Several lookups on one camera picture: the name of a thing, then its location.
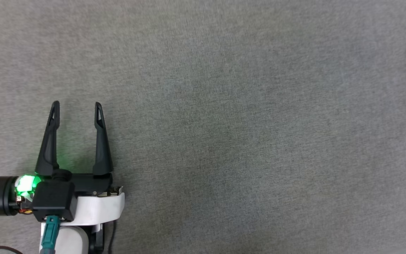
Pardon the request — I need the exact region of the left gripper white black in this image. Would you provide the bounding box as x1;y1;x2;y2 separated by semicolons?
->
35;101;125;226

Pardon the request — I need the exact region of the teal camera cable connector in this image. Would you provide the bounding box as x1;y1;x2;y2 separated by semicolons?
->
40;216;61;254

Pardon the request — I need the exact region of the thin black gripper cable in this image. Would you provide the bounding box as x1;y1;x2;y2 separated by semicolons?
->
107;220;118;254

